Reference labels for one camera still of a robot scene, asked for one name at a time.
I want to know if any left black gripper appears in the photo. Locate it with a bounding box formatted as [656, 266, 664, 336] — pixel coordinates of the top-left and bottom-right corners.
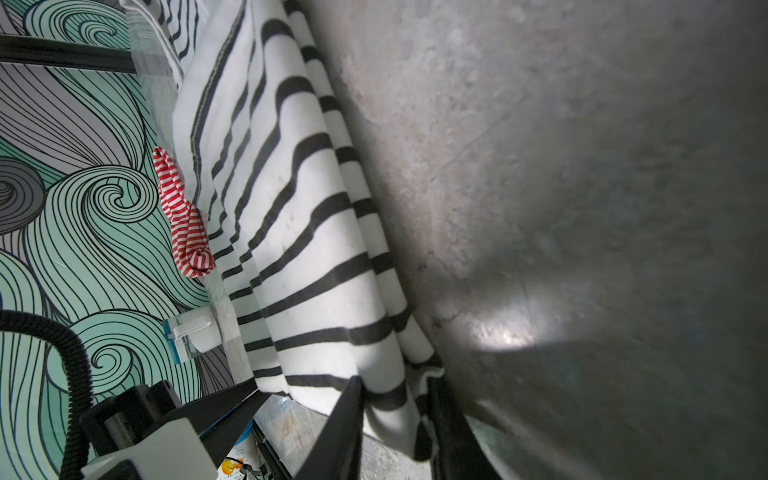
[80, 379, 270, 468]

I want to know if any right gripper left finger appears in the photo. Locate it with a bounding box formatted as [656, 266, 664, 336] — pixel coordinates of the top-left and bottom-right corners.
[294, 376, 365, 480]

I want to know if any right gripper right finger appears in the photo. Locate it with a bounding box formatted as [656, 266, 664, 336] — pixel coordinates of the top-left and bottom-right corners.
[427, 377, 501, 480]

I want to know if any black white striped tank top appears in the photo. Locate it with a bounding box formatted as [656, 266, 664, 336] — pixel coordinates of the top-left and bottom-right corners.
[125, 1, 442, 461]

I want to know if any red white striped tank top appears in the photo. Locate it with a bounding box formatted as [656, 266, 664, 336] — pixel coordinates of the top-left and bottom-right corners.
[153, 147, 215, 279]

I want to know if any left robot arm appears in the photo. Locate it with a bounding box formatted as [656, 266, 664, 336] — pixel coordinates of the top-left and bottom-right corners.
[1, 310, 269, 479]

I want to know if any yellow drink cup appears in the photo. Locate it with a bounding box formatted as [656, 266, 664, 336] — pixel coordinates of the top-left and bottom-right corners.
[217, 429, 268, 480]

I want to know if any teal lid white mug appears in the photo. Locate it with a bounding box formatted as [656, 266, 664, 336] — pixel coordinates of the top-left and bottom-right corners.
[162, 306, 222, 365]

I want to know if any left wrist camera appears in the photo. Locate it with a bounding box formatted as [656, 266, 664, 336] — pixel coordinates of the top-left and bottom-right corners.
[81, 419, 218, 480]

